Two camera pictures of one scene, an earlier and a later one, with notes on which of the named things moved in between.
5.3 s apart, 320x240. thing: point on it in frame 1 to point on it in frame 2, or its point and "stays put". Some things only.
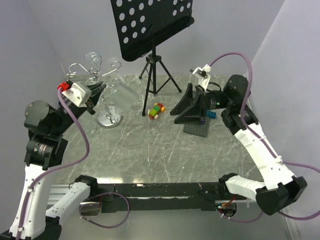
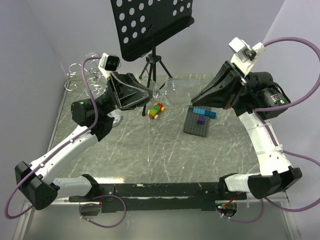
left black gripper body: [80, 110] to [110, 94]
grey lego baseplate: [201, 129] stays put
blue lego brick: [211, 114] stays put
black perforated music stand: [141, 24] stays put
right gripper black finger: [187, 101] to [219, 91]
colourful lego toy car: [153, 113] stays put
